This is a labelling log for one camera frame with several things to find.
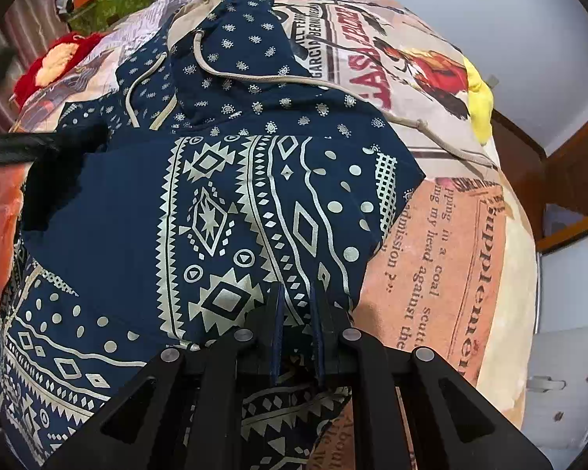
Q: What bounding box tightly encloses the white spotted cabinet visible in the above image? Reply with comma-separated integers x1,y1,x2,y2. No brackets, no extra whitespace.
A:
519,320,588,470

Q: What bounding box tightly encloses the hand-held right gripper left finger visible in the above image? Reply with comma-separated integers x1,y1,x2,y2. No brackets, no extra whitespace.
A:
44,283,288,470

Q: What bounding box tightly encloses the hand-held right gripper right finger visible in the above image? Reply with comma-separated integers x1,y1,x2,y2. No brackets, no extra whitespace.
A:
309,281,555,470

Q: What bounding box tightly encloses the green box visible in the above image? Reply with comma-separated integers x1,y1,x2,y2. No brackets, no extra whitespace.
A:
66,0,154,36

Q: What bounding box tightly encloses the red plush toy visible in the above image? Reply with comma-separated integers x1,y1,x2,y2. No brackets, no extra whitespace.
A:
14,32,109,105

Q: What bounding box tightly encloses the navy patterned hoodie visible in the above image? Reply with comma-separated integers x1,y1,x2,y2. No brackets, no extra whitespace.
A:
0,0,495,470

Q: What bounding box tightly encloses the printed blanket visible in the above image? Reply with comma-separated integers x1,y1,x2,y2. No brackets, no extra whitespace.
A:
0,0,542,470

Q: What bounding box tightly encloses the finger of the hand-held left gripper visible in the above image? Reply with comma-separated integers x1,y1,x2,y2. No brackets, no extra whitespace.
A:
0,126,107,171

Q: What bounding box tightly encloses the yellow cloth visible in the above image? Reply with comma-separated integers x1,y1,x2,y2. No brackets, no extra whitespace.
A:
463,55,495,146

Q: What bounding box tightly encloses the wooden bed frame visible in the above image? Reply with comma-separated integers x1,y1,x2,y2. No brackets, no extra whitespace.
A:
490,102,588,256

